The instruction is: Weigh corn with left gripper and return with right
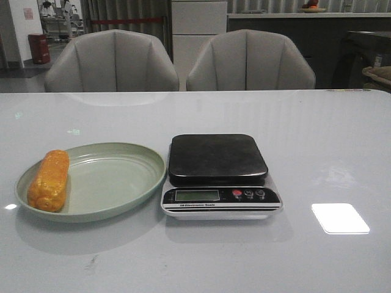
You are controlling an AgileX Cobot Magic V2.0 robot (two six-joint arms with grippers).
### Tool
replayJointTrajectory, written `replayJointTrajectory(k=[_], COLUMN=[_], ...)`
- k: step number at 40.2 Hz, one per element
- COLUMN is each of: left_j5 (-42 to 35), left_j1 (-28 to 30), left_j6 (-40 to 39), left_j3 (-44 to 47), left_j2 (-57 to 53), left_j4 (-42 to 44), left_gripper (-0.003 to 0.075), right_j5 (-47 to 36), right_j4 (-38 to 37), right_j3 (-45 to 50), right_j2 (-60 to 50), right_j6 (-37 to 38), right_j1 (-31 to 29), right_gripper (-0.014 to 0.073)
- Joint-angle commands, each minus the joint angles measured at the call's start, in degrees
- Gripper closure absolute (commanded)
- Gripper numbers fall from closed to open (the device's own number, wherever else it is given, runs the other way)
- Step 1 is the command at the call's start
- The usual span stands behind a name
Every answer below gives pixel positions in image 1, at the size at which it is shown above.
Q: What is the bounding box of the white drawer cabinet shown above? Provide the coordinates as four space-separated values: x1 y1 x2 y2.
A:
171 1 227 91

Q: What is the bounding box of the fruit plate on counter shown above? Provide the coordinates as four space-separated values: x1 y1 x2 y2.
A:
299 0 326 13

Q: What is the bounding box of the black silver electronic scale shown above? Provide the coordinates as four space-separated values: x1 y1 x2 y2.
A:
161 134 283 220

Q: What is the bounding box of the pink wall notice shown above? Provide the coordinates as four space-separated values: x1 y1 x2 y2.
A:
23 8 34 20

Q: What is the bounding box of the beige cushion at right edge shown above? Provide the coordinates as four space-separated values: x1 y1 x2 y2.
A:
362 66 391 93

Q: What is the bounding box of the dark side table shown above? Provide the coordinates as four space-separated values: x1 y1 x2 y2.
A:
332 31 390 89

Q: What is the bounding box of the grey upholstered chair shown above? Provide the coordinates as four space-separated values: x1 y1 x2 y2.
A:
186 29 316 91
44 29 180 92

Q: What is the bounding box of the red trash bin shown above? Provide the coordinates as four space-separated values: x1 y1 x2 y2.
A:
28 33 50 64

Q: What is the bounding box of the pale green oval plate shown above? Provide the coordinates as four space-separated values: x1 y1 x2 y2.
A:
15 142 166 223

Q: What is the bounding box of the left grey upholstered chair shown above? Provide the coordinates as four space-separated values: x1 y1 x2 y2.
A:
44 29 180 92

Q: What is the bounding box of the grey counter with white top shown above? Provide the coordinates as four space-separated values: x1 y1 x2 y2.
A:
227 12 390 89

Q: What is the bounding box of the orange corn cob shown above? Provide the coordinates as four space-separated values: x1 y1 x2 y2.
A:
27 150 70 212

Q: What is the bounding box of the right grey upholstered chair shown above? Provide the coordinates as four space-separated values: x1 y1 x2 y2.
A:
186 29 316 91

